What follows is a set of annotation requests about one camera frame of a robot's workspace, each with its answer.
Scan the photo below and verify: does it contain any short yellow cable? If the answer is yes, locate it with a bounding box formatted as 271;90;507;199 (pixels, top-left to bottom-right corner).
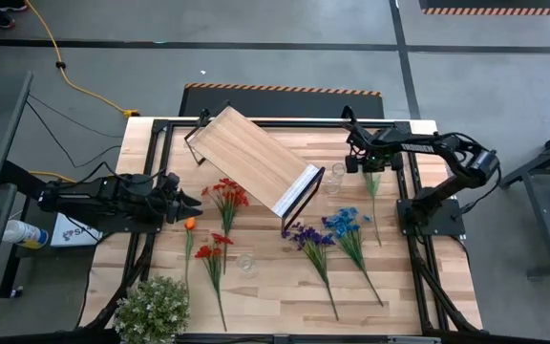
29;170;78;184

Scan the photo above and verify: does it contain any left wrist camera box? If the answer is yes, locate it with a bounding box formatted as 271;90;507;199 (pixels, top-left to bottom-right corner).
159;171;182;193

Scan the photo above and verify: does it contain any wooden shelf with black frame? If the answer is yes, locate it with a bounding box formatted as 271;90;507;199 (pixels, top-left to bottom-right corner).
182;99;327;234

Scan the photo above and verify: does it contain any white spray can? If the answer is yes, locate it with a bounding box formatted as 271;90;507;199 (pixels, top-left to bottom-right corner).
1;219;50;250

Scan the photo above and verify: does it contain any green bush with white blossoms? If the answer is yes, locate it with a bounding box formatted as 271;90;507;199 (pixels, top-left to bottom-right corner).
111;274;193;344

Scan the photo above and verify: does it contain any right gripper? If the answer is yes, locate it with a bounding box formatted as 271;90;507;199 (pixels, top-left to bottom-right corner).
343;124;405;175

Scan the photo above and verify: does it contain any orange artificial tulip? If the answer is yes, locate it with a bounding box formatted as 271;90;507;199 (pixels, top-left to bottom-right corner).
182;216;198;301

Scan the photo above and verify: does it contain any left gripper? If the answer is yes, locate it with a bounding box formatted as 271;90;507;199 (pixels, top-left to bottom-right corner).
153;187;204;226

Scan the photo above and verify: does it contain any large red artificial flower bunch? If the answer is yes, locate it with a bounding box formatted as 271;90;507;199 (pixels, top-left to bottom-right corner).
200;177;251;276

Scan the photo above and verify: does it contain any white box with logo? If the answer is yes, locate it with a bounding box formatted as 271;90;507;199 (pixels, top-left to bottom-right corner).
49;211;105;248

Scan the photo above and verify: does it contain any black desk support beam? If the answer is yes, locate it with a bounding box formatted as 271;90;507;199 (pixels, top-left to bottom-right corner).
0;160;50;200

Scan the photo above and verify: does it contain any purple artificial flower bunch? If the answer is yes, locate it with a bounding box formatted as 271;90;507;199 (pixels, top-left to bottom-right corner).
280;221;341;322

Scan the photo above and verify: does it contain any clear glass vase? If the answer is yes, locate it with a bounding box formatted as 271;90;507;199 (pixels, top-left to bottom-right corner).
323;161;349;197
234;252;260;280

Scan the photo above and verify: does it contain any small red artificial flower bunch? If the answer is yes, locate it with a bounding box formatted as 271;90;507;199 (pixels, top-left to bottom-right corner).
193;232;235;333

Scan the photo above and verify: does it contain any black floor cable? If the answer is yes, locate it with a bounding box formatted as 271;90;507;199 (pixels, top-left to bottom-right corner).
26;93;124;140
24;99;123;170

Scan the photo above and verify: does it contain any blue artificial flower bunch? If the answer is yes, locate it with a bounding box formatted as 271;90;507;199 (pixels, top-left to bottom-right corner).
321;205;385;308

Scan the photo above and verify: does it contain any long yellow extension cable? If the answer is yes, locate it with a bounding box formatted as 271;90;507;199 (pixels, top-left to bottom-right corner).
23;0;141;119

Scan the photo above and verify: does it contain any black mat with striped edge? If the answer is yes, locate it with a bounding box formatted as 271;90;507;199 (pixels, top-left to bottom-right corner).
417;0;550;16
178;81;386;120

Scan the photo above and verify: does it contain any dark red artificial tulip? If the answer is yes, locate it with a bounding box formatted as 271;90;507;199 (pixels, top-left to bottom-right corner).
362;170;384;248

